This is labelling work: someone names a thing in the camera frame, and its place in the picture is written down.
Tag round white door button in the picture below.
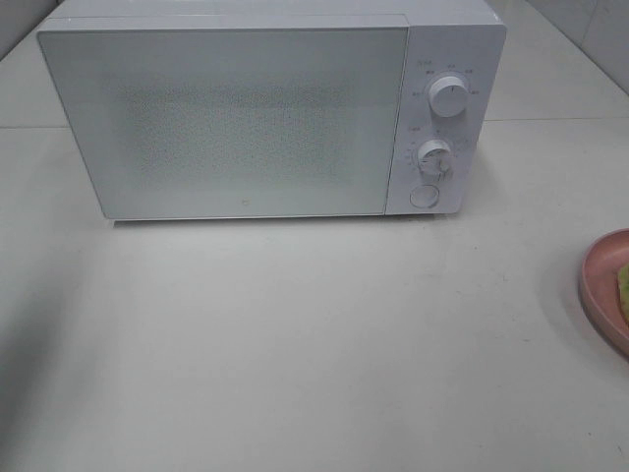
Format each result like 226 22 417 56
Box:
409 185 439 208

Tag sandwich with tomato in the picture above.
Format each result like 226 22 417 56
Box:
616 265 629 324

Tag upper white power knob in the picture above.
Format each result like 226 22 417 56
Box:
428 74 469 118

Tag white microwave door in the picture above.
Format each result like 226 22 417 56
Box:
38 29 407 220

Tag white microwave oven body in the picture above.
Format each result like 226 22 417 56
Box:
37 1 506 219

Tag pink plate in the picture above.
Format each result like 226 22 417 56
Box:
579 228 628 359

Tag white timer knob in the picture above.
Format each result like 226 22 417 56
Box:
417 140 452 178

